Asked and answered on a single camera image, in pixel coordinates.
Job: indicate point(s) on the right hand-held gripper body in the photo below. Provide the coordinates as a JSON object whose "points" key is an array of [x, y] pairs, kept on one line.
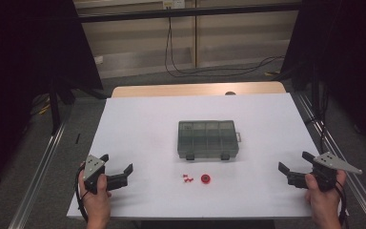
{"points": [[327, 160]]}

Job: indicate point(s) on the black stand pole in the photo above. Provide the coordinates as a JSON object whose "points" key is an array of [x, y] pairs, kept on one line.
{"points": [[315, 95]]}

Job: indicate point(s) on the small white box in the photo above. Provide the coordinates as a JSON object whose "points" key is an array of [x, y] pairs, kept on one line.
{"points": [[98, 59]]}

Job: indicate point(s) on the metal floor rail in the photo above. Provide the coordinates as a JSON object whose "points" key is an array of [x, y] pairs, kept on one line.
{"points": [[38, 178], [362, 197]]}

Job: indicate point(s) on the person's right hand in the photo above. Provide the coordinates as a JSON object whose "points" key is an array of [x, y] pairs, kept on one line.
{"points": [[325, 203]]}

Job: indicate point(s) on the black curtain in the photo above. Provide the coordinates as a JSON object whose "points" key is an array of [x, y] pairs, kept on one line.
{"points": [[19, 63], [346, 47]]}

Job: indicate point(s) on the person's left hand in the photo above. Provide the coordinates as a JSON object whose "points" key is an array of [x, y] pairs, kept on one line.
{"points": [[97, 203]]}

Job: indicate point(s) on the small yellow object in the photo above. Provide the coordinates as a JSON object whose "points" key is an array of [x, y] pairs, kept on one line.
{"points": [[271, 73]]}

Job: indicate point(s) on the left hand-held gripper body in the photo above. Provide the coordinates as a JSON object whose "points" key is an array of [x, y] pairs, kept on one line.
{"points": [[92, 165]]}

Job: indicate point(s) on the black stand leg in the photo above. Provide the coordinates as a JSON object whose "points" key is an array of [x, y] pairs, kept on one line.
{"points": [[54, 108]]}

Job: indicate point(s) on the clear grey compartment box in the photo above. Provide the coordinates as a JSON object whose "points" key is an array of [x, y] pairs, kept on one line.
{"points": [[208, 140]]}

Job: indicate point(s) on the red plastic wheel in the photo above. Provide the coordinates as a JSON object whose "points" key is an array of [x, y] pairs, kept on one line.
{"points": [[203, 179]]}

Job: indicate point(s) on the white table sheet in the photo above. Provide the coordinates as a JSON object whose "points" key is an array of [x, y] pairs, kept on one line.
{"points": [[133, 120]]}

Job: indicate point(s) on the small black strip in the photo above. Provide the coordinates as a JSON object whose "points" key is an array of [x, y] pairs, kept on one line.
{"points": [[77, 138]]}

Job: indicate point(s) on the white wall socket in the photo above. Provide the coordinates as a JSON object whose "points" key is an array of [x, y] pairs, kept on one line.
{"points": [[174, 4]]}

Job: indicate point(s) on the black horizontal bar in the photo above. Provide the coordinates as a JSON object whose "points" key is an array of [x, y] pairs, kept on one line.
{"points": [[203, 12]]}

